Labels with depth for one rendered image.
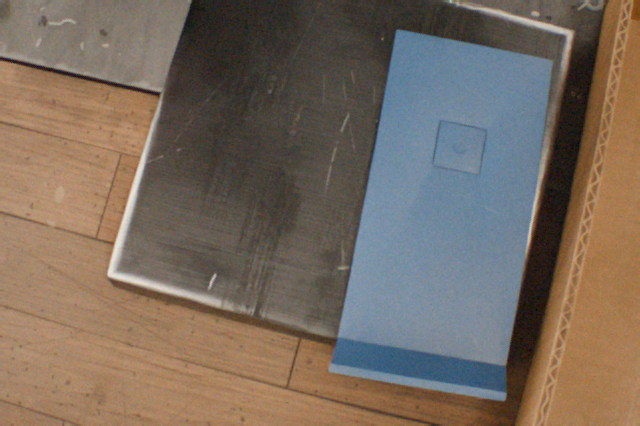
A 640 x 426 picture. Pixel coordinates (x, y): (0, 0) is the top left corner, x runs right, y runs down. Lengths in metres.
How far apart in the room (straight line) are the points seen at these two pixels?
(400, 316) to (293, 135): 0.09
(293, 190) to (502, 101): 0.10
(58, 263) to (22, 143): 0.06
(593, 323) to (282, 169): 0.15
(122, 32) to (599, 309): 0.25
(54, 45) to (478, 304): 0.23
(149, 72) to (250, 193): 0.08
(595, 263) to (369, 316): 0.10
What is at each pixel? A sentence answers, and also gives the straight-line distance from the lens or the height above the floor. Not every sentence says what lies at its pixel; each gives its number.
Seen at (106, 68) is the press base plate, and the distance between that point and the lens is 0.61.
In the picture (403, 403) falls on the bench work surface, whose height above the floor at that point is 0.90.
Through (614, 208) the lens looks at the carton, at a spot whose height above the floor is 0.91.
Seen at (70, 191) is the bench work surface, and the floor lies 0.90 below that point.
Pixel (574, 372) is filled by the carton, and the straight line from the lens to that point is 0.57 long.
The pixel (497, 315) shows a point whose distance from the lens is 0.55.
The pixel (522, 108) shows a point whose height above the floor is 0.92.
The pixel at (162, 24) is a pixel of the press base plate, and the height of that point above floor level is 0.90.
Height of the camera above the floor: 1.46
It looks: 75 degrees down
